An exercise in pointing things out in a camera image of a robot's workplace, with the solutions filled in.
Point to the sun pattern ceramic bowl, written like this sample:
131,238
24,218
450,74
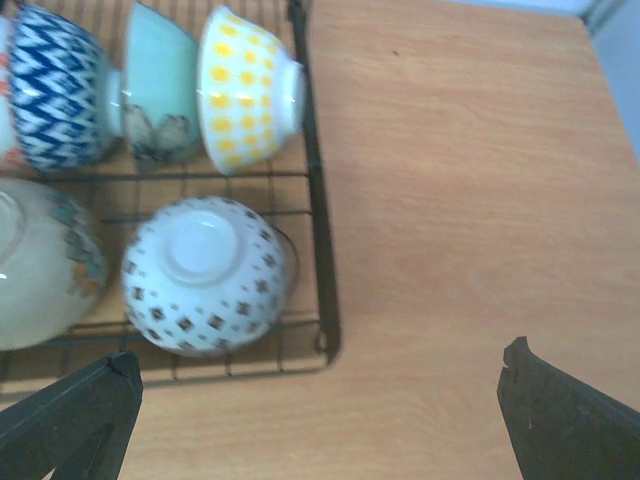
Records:
251,92

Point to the pink circle pattern bowl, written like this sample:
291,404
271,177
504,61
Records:
204,276

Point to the white ceramic bowl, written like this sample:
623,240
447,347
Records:
53,267

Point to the black wire dish rack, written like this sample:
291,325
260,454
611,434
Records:
288,190

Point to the mint green ceramic bowl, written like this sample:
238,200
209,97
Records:
161,121

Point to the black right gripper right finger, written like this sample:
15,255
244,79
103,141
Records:
561,427

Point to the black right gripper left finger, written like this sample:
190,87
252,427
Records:
79,427

